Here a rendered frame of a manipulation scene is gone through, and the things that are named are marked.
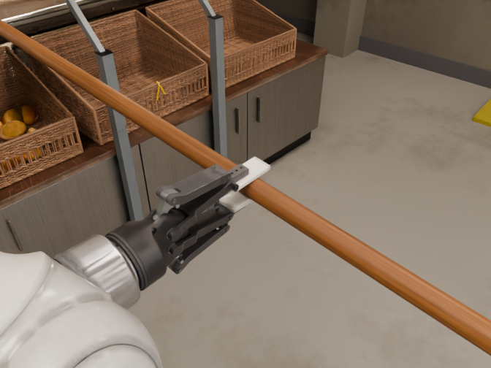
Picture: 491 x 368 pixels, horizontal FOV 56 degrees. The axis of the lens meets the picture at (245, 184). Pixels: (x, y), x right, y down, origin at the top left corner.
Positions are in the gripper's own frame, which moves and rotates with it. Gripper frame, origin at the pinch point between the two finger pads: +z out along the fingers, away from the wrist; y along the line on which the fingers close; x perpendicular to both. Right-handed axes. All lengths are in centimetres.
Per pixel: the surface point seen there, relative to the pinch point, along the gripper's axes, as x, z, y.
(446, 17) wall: -87, 309, 75
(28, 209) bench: -96, -1, 69
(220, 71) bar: -90, 83, 44
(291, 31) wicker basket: -99, 140, 45
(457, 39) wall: -74, 310, 87
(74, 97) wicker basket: -113, 31, 46
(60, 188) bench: -96, 11, 67
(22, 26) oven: -152, 35, 32
